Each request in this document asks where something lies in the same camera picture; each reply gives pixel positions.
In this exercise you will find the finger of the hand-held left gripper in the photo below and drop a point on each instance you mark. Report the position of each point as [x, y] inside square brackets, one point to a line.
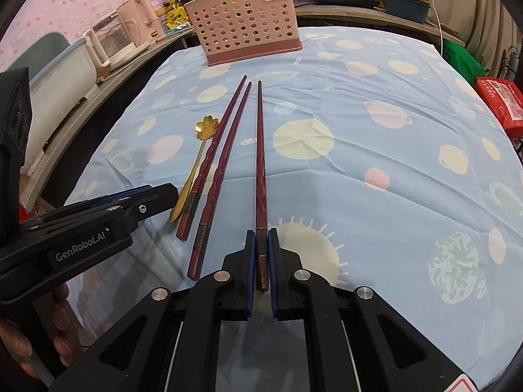
[122, 194]
[155, 200]

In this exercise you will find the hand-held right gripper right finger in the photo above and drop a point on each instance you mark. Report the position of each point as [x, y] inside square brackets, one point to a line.
[274, 277]

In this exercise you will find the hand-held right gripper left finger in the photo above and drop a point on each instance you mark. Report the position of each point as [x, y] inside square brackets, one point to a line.
[250, 277]

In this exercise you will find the gold flower spoon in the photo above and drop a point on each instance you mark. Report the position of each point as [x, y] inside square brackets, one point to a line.
[206, 126]

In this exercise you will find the maroon chopstick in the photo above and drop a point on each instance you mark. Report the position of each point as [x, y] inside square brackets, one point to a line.
[222, 163]
[260, 151]
[216, 147]

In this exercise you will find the pink perforated utensil basket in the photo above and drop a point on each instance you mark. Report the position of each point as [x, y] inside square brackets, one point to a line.
[245, 28]

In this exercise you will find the person's left hand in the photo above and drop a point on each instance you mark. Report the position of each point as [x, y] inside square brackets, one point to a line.
[61, 318]

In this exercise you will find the white dish rack teal lid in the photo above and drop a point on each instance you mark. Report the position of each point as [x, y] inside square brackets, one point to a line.
[61, 73]

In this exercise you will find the blue planet print tablecloth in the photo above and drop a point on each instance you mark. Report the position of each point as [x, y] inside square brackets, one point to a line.
[367, 171]

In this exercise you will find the glass kettle white base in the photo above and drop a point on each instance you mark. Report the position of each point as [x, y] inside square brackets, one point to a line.
[118, 41]

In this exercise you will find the pink electric kettle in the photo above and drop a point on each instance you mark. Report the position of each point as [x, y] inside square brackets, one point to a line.
[137, 16]

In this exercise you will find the bottle with yellow label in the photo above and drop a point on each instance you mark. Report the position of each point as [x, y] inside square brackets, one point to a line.
[179, 15]

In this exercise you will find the black induction cooktop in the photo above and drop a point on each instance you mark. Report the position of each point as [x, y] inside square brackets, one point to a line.
[339, 1]

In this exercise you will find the red printed bag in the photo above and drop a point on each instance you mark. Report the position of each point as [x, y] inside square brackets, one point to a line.
[500, 98]

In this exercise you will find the green plastic bag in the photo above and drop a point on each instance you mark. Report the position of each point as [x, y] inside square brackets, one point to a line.
[461, 57]

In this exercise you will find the stack of teal bowls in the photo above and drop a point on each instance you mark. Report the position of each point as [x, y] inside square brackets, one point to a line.
[404, 6]

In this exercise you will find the black metal rack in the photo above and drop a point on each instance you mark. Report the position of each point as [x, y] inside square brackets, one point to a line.
[510, 59]

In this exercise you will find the beige curtain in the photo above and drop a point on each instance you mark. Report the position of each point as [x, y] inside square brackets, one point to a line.
[470, 4]

